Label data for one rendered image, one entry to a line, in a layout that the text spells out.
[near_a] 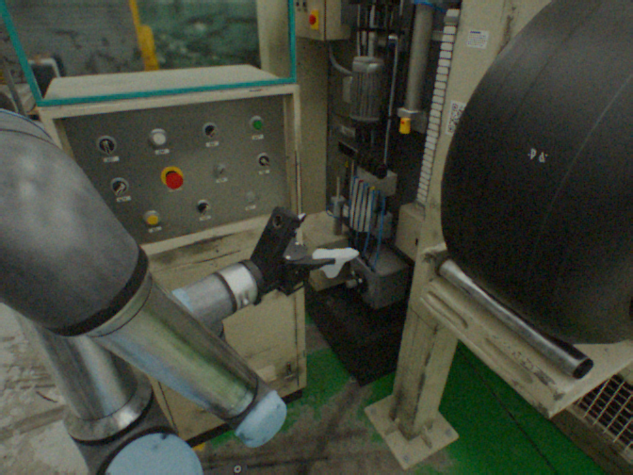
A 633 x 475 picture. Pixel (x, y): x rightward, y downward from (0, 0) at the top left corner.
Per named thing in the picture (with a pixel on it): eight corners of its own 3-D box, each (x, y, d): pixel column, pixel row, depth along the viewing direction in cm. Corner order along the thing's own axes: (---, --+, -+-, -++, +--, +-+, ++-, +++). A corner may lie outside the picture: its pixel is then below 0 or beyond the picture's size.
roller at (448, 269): (434, 274, 91) (437, 259, 89) (447, 269, 93) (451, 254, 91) (573, 384, 65) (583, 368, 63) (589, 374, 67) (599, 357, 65)
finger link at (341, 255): (354, 270, 73) (307, 270, 71) (359, 247, 69) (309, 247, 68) (357, 282, 70) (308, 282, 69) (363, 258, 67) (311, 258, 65)
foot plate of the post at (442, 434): (363, 410, 155) (364, 404, 153) (413, 384, 166) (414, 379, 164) (404, 470, 135) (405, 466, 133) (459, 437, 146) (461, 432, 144)
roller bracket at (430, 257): (414, 281, 93) (420, 249, 88) (521, 241, 109) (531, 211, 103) (423, 288, 91) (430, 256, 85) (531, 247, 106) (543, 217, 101)
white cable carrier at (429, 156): (414, 206, 105) (446, 8, 79) (429, 203, 107) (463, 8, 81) (425, 213, 102) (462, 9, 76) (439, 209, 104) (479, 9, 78)
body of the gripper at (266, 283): (286, 262, 75) (235, 288, 68) (288, 228, 70) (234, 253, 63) (312, 284, 71) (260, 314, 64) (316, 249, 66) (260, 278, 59)
